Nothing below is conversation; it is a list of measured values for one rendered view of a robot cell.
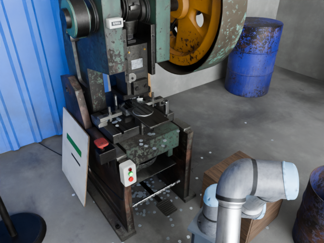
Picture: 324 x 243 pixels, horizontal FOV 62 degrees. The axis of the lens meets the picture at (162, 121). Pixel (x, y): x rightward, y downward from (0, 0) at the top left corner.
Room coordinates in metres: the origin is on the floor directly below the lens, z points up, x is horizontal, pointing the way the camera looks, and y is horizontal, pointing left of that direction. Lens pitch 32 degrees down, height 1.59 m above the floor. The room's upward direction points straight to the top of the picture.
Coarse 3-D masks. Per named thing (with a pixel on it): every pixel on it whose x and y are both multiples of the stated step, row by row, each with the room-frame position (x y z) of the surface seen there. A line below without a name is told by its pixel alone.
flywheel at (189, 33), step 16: (192, 0) 1.64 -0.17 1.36; (208, 0) 1.54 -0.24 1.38; (176, 16) 1.69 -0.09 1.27; (192, 16) 1.63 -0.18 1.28; (208, 16) 1.53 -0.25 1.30; (192, 32) 1.62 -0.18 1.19; (208, 32) 1.47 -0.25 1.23; (176, 48) 1.74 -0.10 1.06; (192, 48) 1.62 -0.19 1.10; (208, 48) 1.46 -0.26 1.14; (176, 64) 1.68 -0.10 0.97
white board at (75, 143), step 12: (72, 120) 1.64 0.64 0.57; (72, 132) 1.63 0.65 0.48; (84, 132) 1.47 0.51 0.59; (72, 144) 1.61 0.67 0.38; (84, 144) 1.45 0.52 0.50; (72, 156) 1.59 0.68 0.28; (84, 156) 1.43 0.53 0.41; (72, 168) 1.57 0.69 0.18; (84, 168) 1.41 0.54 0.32; (72, 180) 1.55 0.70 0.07; (84, 180) 1.38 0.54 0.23; (84, 192) 1.36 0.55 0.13; (84, 204) 1.35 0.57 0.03
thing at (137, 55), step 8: (128, 40) 1.47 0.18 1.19; (136, 40) 1.52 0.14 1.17; (128, 48) 1.41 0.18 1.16; (136, 48) 1.44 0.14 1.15; (144, 48) 1.46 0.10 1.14; (128, 56) 1.41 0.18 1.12; (136, 56) 1.44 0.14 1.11; (144, 56) 1.47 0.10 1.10; (128, 64) 1.41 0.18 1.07; (136, 64) 1.44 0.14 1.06; (144, 64) 1.47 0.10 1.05; (136, 72) 1.44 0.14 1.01; (144, 72) 1.47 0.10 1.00; (120, 80) 1.46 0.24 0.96; (136, 80) 1.42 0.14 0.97; (144, 80) 1.43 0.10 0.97; (120, 88) 1.46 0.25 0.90; (128, 88) 1.40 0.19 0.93; (136, 88) 1.38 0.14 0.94; (144, 88) 1.43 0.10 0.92
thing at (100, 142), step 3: (99, 138) 1.15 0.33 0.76; (102, 138) 1.15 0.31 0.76; (96, 141) 1.13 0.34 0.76; (99, 141) 1.13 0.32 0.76; (102, 141) 1.13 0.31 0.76; (105, 141) 1.13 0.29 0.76; (96, 144) 1.10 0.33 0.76; (99, 144) 1.10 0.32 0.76; (102, 144) 1.10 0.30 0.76; (105, 144) 1.11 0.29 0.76; (99, 147) 1.09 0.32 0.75; (102, 147) 1.09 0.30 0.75
